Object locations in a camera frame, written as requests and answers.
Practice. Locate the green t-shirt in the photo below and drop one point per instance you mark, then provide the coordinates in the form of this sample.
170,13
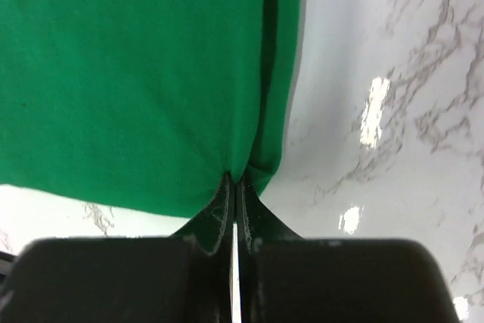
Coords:
144,104

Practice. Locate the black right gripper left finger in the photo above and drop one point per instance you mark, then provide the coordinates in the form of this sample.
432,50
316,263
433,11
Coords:
184,277

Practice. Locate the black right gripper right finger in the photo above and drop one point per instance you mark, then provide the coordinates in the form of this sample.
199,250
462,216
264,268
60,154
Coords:
287,278

